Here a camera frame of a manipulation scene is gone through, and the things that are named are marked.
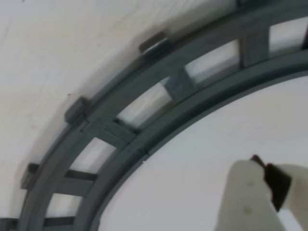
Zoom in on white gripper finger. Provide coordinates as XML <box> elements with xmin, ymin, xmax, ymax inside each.
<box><xmin>264</xmin><ymin>163</ymin><xmax>308</xmax><ymax>231</ymax></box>
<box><xmin>215</xmin><ymin>155</ymin><xmax>286</xmax><ymax>231</ymax></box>

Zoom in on grey circular toy train track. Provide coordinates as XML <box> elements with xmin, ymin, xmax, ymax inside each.
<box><xmin>0</xmin><ymin>0</ymin><xmax>308</xmax><ymax>231</ymax></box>

